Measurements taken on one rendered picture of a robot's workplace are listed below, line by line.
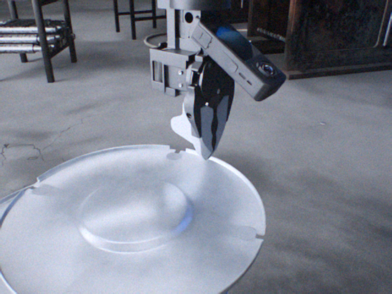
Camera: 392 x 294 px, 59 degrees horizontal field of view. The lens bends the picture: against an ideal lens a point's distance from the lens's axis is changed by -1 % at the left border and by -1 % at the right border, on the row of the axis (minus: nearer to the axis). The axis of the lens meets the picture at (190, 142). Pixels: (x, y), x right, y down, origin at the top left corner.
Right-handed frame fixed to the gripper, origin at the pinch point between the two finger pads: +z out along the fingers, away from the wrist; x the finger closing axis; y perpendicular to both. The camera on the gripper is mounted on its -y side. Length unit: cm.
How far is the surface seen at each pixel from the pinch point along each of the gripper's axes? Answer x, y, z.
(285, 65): -149, 53, 30
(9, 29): -55, 166, 10
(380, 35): -198, 17, 16
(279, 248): -24.9, -3.1, 35.5
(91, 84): -72, 125, 36
